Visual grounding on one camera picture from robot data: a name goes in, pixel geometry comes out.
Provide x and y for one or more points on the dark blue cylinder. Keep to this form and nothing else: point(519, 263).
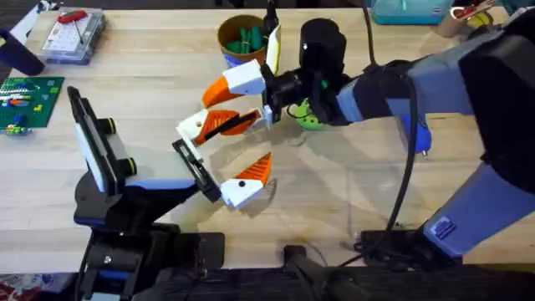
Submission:
point(18, 54)

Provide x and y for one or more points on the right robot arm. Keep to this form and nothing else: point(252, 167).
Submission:
point(480, 209)

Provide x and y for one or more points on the clear plastic parts box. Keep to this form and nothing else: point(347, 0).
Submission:
point(71, 42)

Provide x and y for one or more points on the green board with toy blocks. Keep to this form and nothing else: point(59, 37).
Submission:
point(27, 102)

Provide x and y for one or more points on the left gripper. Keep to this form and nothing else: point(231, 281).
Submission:
point(161, 167)

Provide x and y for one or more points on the green disc with holes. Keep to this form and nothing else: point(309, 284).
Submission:
point(311, 120)

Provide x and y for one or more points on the blue electric screwdriver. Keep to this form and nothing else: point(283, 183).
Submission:
point(416, 134)

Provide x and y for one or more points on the printed plastic bag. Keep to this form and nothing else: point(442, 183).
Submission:
point(29, 287)

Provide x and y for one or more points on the upright flat wrist plate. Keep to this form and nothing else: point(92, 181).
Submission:
point(90, 142)
point(273, 50)

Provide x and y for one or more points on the brown tub of green toys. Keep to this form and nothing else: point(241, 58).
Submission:
point(234, 31)

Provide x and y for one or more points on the teal box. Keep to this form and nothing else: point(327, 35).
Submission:
point(411, 10)

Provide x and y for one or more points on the black rail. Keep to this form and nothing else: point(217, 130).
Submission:
point(376, 288)

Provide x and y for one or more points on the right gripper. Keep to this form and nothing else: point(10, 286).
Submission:
point(322, 50)

